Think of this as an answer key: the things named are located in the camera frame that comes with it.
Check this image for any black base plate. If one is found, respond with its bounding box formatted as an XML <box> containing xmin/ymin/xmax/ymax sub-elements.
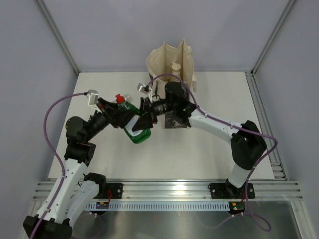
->
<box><xmin>208</xmin><ymin>182</ymin><xmax>256</xmax><ymax>199</ymax></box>
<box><xmin>97</xmin><ymin>183</ymin><xmax>124</xmax><ymax>199</ymax></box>

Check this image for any aluminium mounting rail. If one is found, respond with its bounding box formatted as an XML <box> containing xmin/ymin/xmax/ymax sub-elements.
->
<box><xmin>32</xmin><ymin>180</ymin><xmax>304</xmax><ymax>201</ymax></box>

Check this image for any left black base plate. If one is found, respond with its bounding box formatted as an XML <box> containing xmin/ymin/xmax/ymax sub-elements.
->
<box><xmin>97</xmin><ymin>183</ymin><xmax>124</xmax><ymax>199</ymax></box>

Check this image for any green bottle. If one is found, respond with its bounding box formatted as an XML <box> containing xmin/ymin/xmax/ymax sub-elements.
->
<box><xmin>114</xmin><ymin>93</ymin><xmax>152</xmax><ymax>145</ymax></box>

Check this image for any cream canvas tote bag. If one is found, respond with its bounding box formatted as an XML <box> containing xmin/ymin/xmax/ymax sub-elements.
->
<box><xmin>146</xmin><ymin>38</ymin><xmax>197</xmax><ymax>129</ymax></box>

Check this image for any aluminium frame post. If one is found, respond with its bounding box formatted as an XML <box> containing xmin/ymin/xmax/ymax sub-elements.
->
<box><xmin>250</xmin><ymin>0</ymin><xmax>299</xmax><ymax>76</ymax></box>
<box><xmin>35</xmin><ymin>0</ymin><xmax>80</xmax><ymax>76</ymax></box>

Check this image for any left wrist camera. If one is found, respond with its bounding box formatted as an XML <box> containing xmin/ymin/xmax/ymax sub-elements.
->
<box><xmin>86</xmin><ymin>90</ymin><xmax>99</xmax><ymax>111</ymax></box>

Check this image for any aluminium frame post left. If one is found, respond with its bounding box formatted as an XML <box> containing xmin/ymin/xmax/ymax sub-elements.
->
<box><xmin>35</xmin><ymin>0</ymin><xmax>80</xmax><ymax>76</ymax></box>

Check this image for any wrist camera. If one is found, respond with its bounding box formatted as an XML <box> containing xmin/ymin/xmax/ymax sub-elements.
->
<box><xmin>86</xmin><ymin>90</ymin><xmax>99</xmax><ymax>111</ymax></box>
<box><xmin>137</xmin><ymin>83</ymin><xmax>153</xmax><ymax>102</ymax></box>

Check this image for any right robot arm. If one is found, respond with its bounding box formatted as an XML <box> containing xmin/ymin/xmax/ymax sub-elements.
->
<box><xmin>133</xmin><ymin>82</ymin><xmax>267</xmax><ymax>198</ymax></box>

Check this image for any beige pump bottle in bag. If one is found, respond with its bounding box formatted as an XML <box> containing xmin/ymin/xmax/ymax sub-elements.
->
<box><xmin>171</xmin><ymin>62</ymin><xmax>181</xmax><ymax>77</ymax></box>

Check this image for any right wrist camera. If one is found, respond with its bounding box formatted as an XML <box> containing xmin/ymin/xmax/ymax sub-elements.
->
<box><xmin>137</xmin><ymin>83</ymin><xmax>153</xmax><ymax>102</ymax></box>

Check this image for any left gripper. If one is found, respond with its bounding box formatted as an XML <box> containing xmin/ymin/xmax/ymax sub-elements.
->
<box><xmin>84</xmin><ymin>98</ymin><xmax>137</xmax><ymax>142</ymax></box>

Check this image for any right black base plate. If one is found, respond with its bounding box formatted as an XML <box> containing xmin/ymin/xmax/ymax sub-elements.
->
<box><xmin>208</xmin><ymin>182</ymin><xmax>256</xmax><ymax>199</ymax></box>

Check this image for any white slotted cable duct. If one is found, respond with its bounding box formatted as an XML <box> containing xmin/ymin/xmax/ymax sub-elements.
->
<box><xmin>84</xmin><ymin>201</ymin><xmax>230</xmax><ymax>212</ymax></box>

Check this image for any aluminium frame post right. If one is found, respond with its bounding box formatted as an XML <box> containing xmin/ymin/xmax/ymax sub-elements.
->
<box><xmin>250</xmin><ymin>0</ymin><xmax>299</xmax><ymax>76</ymax></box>

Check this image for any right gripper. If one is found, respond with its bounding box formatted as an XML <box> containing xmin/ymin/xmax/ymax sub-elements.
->
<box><xmin>132</xmin><ymin>98</ymin><xmax>176</xmax><ymax>132</ymax></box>

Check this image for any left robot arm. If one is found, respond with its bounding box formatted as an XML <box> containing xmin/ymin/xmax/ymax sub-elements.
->
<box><xmin>23</xmin><ymin>92</ymin><xmax>139</xmax><ymax>239</ymax></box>

